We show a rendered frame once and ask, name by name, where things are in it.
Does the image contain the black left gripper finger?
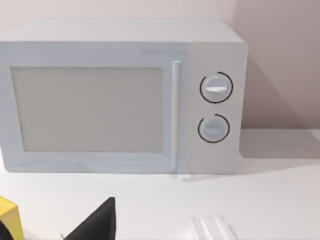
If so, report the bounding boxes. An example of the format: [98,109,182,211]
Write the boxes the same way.
[63,196,117,240]

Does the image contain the clear ribbed plastic piece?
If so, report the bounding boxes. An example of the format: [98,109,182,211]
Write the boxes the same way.
[189,213,237,240]

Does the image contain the microwave oven door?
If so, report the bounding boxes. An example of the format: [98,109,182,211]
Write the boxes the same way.
[0,41,189,174]

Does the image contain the pale microwave oven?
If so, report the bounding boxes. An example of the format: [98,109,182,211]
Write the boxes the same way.
[0,19,249,176]

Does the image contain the plain grey microwave knob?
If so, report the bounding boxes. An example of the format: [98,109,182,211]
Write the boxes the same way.
[197,113,231,143]

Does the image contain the microwave knob with white pointer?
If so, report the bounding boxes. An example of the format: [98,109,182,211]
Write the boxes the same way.
[199,71,234,104]

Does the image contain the microwave door handle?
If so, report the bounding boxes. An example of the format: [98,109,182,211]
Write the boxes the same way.
[171,59,181,174]

